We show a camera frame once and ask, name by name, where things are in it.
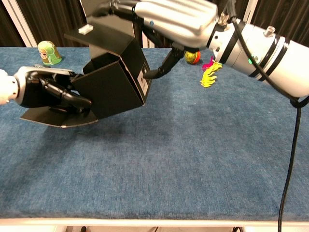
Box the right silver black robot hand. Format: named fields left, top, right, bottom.
left=108, top=0, right=220, bottom=80

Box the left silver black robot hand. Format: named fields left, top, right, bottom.
left=13, top=65, right=93, bottom=114

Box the black foldable paper box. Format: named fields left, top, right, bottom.
left=20, top=0, right=153, bottom=128

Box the green nesting doll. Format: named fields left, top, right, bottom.
left=38, top=40, right=62, bottom=66

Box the yellow orange woven ball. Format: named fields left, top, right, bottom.
left=184, top=50, right=201, bottom=65

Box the yellow pink feather shuttlecock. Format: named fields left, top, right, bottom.
left=199, top=56, right=224, bottom=88

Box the black pleated curtain panel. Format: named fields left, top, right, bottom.
left=0, top=2, right=25, bottom=48
left=251, top=0, right=309, bottom=45
left=14, top=0, right=143, bottom=48

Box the blue table cloth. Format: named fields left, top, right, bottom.
left=0, top=47, right=309, bottom=220

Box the white metal frame post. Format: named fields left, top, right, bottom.
left=242, top=0, right=259, bottom=25
left=1, top=0, right=38, bottom=48
left=141, top=31, right=150, bottom=48

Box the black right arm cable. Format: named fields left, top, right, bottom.
left=221, top=0, right=309, bottom=232

